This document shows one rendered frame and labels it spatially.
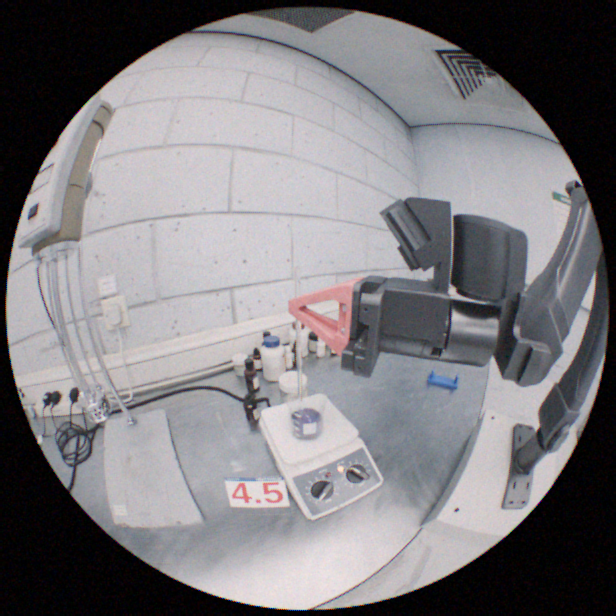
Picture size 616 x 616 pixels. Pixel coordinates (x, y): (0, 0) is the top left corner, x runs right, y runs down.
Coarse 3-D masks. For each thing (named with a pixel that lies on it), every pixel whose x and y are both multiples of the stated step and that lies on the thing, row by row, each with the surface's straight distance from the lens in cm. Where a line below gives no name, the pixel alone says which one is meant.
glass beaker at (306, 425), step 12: (288, 396) 28; (312, 396) 30; (324, 396) 28; (288, 408) 27; (300, 408) 25; (312, 408) 25; (324, 408) 27; (300, 420) 27; (312, 420) 27; (300, 432) 29; (312, 432) 29
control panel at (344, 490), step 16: (336, 464) 32; (352, 464) 33; (368, 464) 34; (304, 480) 30; (320, 480) 31; (336, 480) 32; (368, 480) 34; (304, 496) 31; (336, 496) 32; (352, 496) 33; (320, 512) 32
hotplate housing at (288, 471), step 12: (264, 432) 35; (348, 444) 33; (360, 444) 34; (276, 456) 32; (324, 456) 31; (336, 456) 32; (288, 468) 30; (300, 468) 30; (312, 468) 31; (288, 480) 30; (300, 504) 31; (312, 516) 32
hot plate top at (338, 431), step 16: (272, 416) 34; (336, 416) 34; (272, 432) 32; (288, 432) 32; (336, 432) 32; (352, 432) 32; (288, 448) 30; (304, 448) 30; (320, 448) 30; (336, 448) 31; (288, 464) 29
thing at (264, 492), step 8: (280, 480) 33; (232, 488) 35; (240, 488) 34; (248, 488) 34; (256, 488) 34; (264, 488) 34; (272, 488) 34; (280, 488) 34; (232, 496) 35; (240, 496) 35; (248, 496) 35; (256, 496) 34; (264, 496) 34; (272, 496) 34; (280, 496) 34; (256, 504) 35
